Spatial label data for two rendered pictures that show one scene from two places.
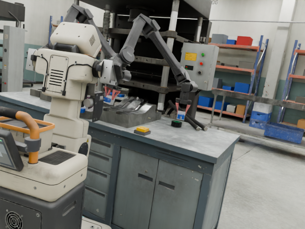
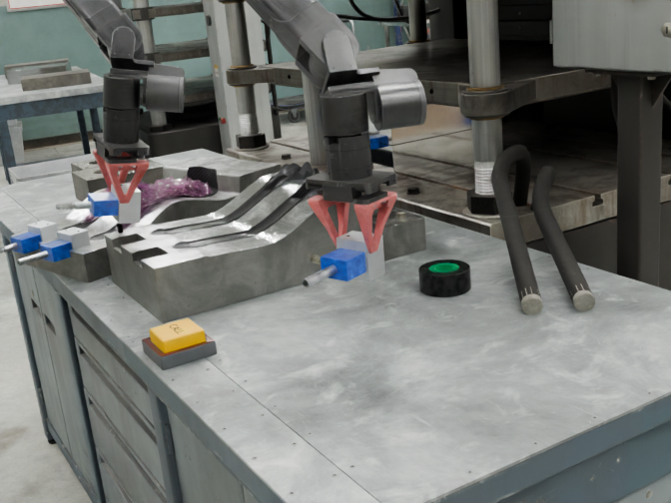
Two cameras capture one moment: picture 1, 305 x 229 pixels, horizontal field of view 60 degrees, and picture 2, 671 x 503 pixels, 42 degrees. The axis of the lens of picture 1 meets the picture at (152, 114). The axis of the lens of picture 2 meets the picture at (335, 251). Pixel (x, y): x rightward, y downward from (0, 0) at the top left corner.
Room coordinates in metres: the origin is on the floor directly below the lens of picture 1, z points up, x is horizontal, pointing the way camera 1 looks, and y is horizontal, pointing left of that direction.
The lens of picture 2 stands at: (0.82, -0.77, 1.28)
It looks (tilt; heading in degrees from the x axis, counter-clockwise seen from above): 18 degrees down; 34
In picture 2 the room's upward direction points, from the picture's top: 5 degrees counter-clockwise
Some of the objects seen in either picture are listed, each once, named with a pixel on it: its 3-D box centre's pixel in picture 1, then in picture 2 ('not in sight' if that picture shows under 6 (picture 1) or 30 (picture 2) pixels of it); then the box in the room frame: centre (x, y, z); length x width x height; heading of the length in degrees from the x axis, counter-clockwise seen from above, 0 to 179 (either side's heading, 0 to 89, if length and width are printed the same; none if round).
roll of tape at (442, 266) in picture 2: (176, 123); (444, 277); (1.97, -0.19, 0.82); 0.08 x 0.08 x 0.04
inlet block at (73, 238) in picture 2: (80, 110); (51, 251); (1.78, 0.50, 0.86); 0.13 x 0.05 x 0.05; 171
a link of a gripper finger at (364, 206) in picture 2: (184, 107); (361, 216); (1.73, -0.20, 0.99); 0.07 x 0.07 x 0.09; 84
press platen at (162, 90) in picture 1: (132, 86); (454, 88); (3.02, 0.28, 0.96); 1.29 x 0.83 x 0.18; 63
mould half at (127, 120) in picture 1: (132, 111); (266, 230); (1.97, 0.15, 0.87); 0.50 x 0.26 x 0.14; 153
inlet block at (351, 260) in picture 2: (180, 116); (338, 266); (1.69, -0.19, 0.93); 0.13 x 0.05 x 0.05; 174
